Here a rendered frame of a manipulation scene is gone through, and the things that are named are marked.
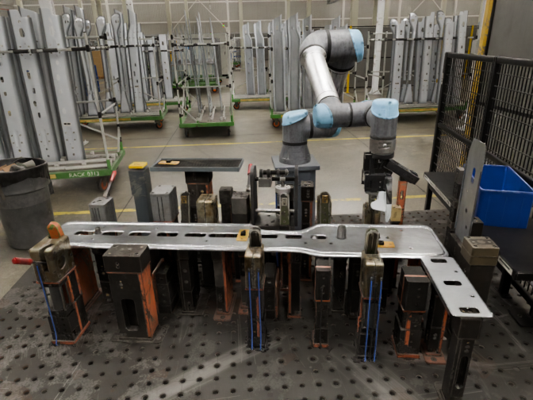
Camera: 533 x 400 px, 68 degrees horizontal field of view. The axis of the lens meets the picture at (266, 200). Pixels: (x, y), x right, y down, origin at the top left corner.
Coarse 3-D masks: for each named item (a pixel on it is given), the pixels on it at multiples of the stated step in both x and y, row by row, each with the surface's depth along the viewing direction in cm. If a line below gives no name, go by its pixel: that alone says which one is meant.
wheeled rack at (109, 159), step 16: (48, 48) 438; (64, 48) 441; (80, 48) 442; (96, 48) 447; (112, 80) 517; (96, 96) 436; (64, 160) 495; (80, 160) 490; (96, 160) 493; (112, 160) 497; (64, 176) 459; (80, 176) 462
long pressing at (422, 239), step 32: (64, 224) 152; (96, 224) 151; (128, 224) 151; (160, 224) 150; (192, 224) 149; (224, 224) 148; (320, 224) 146; (352, 224) 145; (320, 256) 127; (352, 256) 126; (384, 256) 125; (416, 256) 124
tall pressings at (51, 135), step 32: (0, 32) 439; (32, 32) 447; (64, 32) 453; (0, 64) 472; (32, 64) 453; (64, 64) 458; (0, 96) 462; (32, 96) 462; (64, 96) 467; (0, 128) 473; (32, 128) 498; (64, 128) 479
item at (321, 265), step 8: (320, 264) 122; (328, 264) 122; (320, 272) 119; (328, 272) 119; (320, 280) 120; (328, 280) 120; (320, 288) 121; (328, 288) 121; (320, 296) 122; (328, 296) 122; (320, 304) 123; (320, 312) 124; (320, 320) 125; (320, 328) 126; (312, 336) 135; (320, 336) 129; (320, 344) 128
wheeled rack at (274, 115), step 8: (368, 32) 733; (272, 40) 735; (368, 40) 738; (272, 48) 740; (288, 48) 770; (368, 48) 744; (272, 56) 746; (272, 64) 751; (272, 72) 756; (352, 72) 847; (272, 80) 761; (272, 88) 767; (272, 96) 772; (272, 104) 778; (272, 112) 783; (280, 112) 794; (312, 112) 795
